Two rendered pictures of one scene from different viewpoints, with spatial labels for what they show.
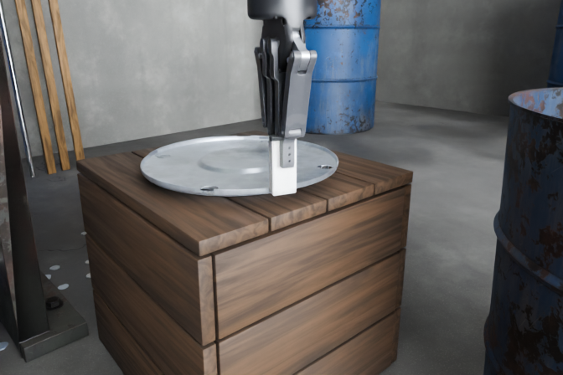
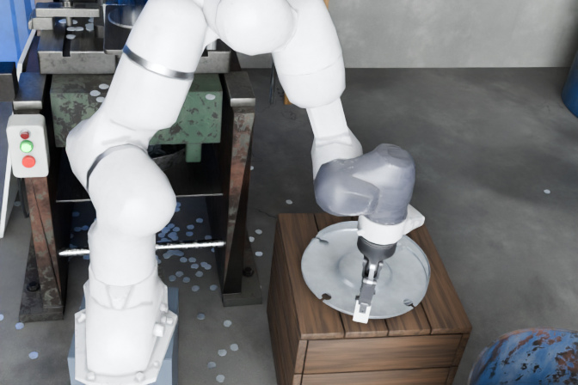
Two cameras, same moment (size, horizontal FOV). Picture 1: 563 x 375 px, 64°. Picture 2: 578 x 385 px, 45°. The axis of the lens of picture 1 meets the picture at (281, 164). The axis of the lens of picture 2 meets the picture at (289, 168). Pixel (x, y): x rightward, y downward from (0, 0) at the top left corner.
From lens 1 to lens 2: 105 cm
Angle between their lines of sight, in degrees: 31
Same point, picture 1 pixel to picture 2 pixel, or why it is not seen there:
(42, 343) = (234, 300)
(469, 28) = not seen: outside the picture
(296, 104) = (365, 296)
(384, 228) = (436, 351)
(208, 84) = (488, 18)
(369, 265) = (421, 368)
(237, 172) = (351, 286)
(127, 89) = (388, 14)
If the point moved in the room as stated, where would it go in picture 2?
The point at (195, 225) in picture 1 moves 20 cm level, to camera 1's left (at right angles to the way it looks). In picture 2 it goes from (306, 320) to (230, 279)
